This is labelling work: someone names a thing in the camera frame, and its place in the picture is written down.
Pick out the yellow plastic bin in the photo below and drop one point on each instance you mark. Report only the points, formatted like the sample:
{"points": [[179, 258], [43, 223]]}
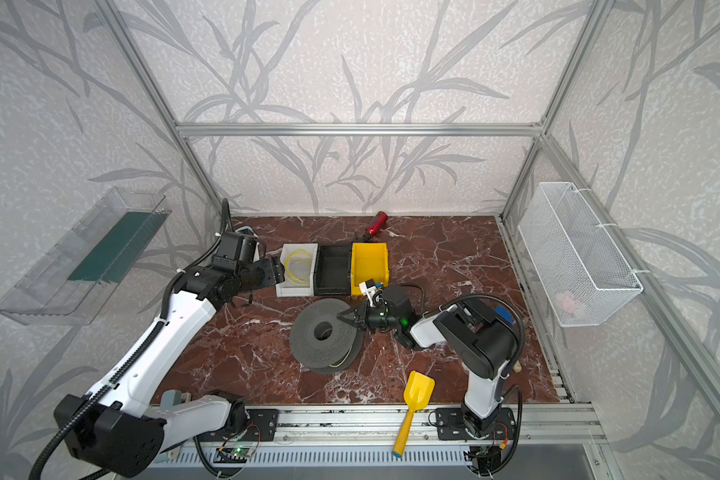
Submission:
{"points": [[370, 261]]}

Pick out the red handled screwdriver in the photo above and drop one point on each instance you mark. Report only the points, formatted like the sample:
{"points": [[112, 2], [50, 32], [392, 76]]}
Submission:
{"points": [[375, 226]]}

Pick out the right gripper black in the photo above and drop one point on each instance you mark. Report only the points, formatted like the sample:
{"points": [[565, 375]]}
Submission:
{"points": [[363, 316]]}

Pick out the black plastic bin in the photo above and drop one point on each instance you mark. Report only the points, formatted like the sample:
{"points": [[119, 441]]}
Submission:
{"points": [[332, 270]]}

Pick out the blue wooden handled tool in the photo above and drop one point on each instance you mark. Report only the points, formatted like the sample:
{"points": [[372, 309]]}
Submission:
{"points": [[504, 314]]}

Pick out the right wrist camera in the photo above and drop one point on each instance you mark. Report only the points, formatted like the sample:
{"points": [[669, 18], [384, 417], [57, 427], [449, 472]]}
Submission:
{"points": [[369, 289]]}

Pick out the white wire basket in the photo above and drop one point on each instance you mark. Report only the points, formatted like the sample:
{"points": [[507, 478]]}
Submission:
{"points": [[572, 249]]}

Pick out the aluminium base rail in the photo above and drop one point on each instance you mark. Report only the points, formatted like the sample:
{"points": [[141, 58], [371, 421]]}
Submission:
{"points": [[378, 424]]}

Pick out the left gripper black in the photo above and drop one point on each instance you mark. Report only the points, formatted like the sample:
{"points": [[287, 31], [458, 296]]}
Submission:
{"points": [[274, 270]]}

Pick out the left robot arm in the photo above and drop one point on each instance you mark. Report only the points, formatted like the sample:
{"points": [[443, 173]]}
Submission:
{"points": [[113, 426]]}

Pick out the pink item in basket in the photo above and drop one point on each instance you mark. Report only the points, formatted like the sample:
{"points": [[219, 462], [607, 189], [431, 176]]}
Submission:
{"points": [[568, 302]]}

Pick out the clear plastic wall tray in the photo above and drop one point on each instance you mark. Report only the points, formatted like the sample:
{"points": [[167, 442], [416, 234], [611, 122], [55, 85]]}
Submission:
{"points": [[71, 283]]}

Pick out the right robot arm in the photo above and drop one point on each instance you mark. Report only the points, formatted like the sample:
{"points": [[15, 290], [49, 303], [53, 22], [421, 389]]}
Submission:
{"points": [[484, 331]]}

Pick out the white plastic bin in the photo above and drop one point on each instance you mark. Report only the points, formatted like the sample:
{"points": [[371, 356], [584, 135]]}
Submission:
{"points": [[299, 261]]}

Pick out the yellow plastic scoop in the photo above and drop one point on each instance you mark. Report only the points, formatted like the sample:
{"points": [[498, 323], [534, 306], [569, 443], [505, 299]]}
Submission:
{"points": [[417, 394]]}

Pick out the grey cable spool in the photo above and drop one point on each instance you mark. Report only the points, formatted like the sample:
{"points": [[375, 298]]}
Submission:
{"points": [[323, 343]]}

